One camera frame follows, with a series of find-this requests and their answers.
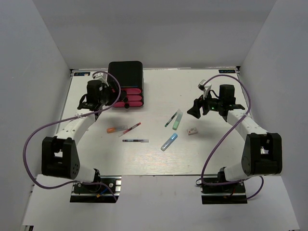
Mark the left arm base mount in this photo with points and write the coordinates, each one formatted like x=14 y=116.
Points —
x=97 y=194

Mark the purple pen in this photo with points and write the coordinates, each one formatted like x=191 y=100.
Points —
x=136 y=140

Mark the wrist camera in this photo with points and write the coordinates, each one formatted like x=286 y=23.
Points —
x=101 y=77
x=205 y=87

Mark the pink top drawer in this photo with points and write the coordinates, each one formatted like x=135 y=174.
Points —
x=131 y=91

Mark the green highlighter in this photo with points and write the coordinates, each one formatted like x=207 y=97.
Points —
x=177 y=121

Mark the green pen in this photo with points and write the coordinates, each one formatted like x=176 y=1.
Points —
x=173 y=116

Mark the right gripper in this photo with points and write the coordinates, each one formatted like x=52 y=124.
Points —
x=195 y=110

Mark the pink bottom drawer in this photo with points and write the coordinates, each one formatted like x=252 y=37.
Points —
x=129 y=104

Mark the black drawer cabinet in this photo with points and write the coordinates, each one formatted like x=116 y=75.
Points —
x=128 y=73

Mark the pink drawer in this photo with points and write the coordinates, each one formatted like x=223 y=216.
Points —
x=132 y=98
x=131 y=91
x=129 y=104

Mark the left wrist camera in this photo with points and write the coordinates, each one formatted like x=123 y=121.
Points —
x=101 y=77

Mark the right corner label sticker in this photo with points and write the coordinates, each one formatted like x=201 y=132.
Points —
x=226 y=71

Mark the blue highlighter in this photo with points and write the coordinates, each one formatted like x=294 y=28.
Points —
x=169 y=141

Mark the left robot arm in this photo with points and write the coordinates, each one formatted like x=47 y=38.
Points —
x=59 y=153

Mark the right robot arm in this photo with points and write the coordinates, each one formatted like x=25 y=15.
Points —
x=262 y=153

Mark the red pen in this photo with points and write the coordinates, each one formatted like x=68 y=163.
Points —
x=129 y=129

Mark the orange highlighter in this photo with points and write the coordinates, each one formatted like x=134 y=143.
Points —
x=116 y=129

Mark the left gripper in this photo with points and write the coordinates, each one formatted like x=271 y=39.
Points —
x=108 y=88

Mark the left corner label sticker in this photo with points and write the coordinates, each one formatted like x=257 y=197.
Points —
x=82 y=74

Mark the white eraser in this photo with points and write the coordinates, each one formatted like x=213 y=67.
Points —
x=192 y=131

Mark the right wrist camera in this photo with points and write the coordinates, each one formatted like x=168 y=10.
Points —
x=205 y=87

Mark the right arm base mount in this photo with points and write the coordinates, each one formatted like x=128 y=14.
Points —
x=233 y=194

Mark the corner label sticker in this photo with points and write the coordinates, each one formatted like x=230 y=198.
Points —
x=226 y=71
x=82 y=74

